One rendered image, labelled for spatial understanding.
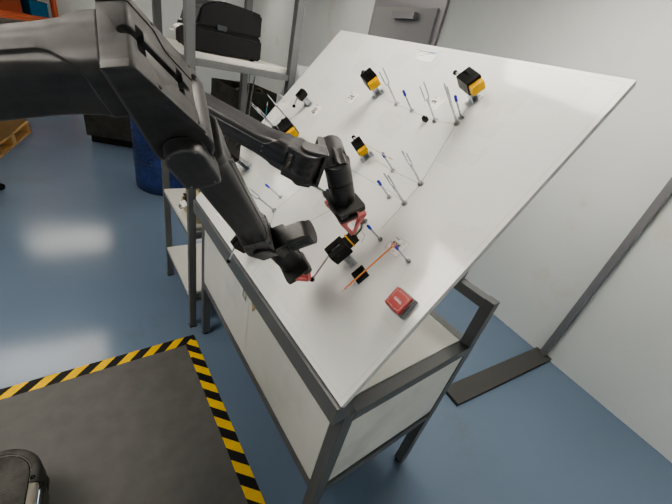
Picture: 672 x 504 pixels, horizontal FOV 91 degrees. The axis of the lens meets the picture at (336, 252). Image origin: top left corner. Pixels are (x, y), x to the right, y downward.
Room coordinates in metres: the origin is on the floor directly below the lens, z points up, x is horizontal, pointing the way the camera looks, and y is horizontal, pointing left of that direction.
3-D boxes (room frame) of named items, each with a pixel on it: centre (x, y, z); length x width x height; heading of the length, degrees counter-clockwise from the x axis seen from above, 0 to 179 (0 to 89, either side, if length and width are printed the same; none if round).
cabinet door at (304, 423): (0.75, 0.08, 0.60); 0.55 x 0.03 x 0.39; 43
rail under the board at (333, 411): (0.94, 0.28, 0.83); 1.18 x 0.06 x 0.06; 43
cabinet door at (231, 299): (1.16, 0.45, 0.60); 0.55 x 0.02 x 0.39; 43
